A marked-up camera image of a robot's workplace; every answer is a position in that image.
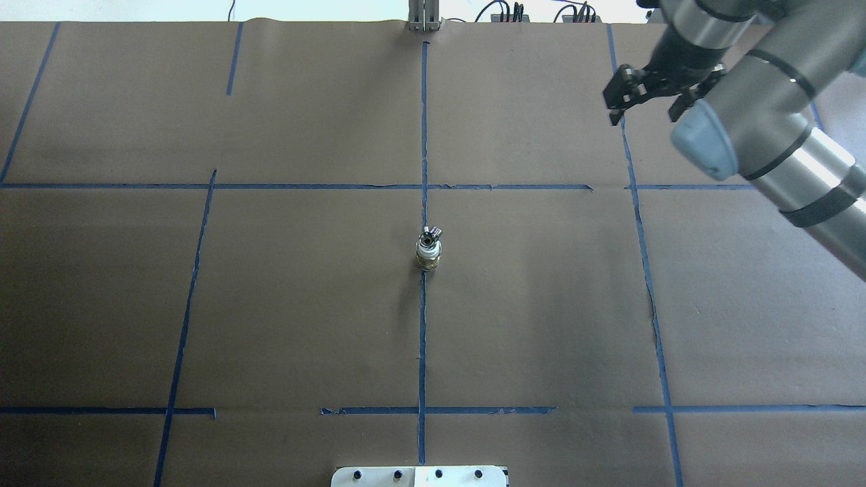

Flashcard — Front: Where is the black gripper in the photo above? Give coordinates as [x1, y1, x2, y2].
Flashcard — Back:
[603, 64, 726, 126]

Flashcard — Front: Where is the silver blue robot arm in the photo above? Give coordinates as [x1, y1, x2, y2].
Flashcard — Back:
[603, 1, 865, 278]

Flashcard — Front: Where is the brass white PPR valve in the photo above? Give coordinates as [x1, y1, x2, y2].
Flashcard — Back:
[415, 241, 442, 271]

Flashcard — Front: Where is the chrome tee pipe fitting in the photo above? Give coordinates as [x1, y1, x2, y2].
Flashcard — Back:
[418, 226, 442, 249]

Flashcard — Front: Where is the aluminium extrusion post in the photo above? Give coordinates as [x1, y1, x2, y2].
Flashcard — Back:
[406, 0, 442, 32]

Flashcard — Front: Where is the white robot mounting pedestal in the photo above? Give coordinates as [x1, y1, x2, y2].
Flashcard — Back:
[330, 465, 510, 486]

